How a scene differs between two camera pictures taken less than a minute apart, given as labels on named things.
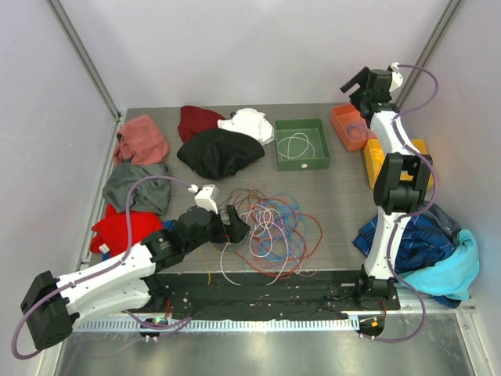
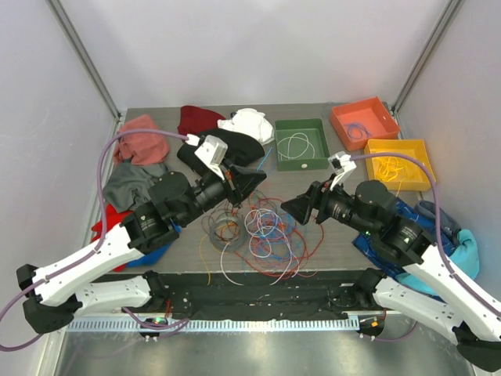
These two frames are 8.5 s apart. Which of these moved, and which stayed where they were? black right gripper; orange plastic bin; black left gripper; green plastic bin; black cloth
Moved: black right gripper; black left gripper
Stayed: green plastic bin; black cloth; orange plastic bin
